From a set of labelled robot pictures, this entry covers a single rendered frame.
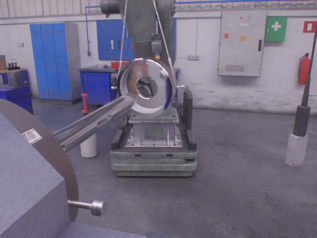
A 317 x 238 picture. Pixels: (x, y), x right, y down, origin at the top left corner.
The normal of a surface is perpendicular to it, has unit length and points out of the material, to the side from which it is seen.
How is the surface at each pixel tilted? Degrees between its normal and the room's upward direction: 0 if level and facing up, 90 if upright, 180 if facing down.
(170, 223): 0
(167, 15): 123
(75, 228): 0
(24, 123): 36
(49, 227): 90
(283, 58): 90
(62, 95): 90
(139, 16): 114
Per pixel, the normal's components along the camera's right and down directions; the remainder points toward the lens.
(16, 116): 0.50, -0.78
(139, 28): 0.00, 0.65
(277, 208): 0.00, -0.96
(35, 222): 0.97, 0.07
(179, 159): -0.01, 0.29
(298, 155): 0.33, 0.28
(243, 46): -0.26, 0.29
